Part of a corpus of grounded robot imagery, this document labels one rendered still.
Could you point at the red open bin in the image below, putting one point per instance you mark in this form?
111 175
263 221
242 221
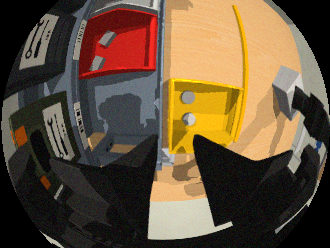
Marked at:
129 48

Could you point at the yellow long thin bar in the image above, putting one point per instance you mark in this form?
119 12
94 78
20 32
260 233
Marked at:
245 73

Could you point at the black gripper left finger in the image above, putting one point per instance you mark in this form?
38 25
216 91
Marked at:
125 183

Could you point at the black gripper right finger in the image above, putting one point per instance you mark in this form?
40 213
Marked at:
231 179

